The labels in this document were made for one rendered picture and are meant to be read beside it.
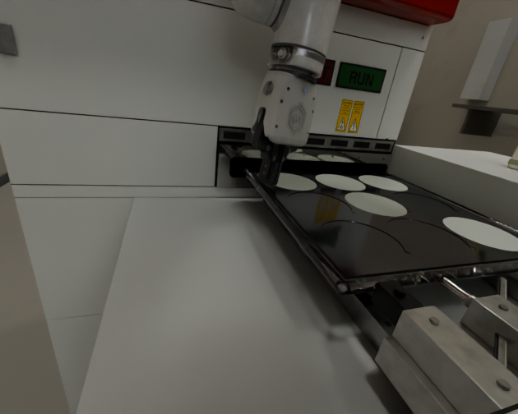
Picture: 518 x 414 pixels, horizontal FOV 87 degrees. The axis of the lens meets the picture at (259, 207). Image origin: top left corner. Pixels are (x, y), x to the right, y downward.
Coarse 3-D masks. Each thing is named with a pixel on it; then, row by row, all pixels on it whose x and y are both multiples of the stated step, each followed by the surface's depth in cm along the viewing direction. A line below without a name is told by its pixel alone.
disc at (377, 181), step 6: (360, 180) 59; (366, 180) 59; (372, 180) 60; (378, 180) 60; (384, 180) 61; (390, 180) 62; (378, 186) 56; (384, 186) 56; (390, 186) 57; (396, 186) 57; (402, 186) 58
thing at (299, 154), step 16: (224, 144) 55; (240, 144) 57; (224, 160) 56; (320, 160) 63; (336, 160) 64; (352, 160) 66; (368, 160) 67; (384, 160) 69; (224, 176) 58; (240, 176) 60
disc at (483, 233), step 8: (448, 224) 42; (456, 224) 42; (464, 224) 42; (472, 224) 43; (480, 224) 43; (456, 232) 39; (464, 232) 39; (472, 232) 40; (480, 232) 40; (488, 232) 41; (496, 232) 41; (504, 232) 41; (472, 240) 37; (480, 240) 38; (488, 240) 38; (496, 240) 38; (504, 240) 39; (512, 240) 39; (504, 248) 36; (512, 248) 37
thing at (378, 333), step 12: (276, 216) 54; (312, 264) 41; (348, 300) 33; (360, 300) 31; (348, 312) 33; (360, 312) 31; (372, 312) 29; (360, 324) 31; (372, 324) 29; (384, 324) 28; (372, 336) 29; (384, 336) 27
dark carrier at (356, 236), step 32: (288, 192) 46; (320, 192) 48; (384, 192) 52; (416, 192) 55; (320, 224) 36; (352, 224) 37; (384, 224) 39; (416, 224) 40; (352, 256) 30; (384, 256) 31; (416, 256) 31; (448, 256) 32; (480, 256) 33; (512, 256) 34
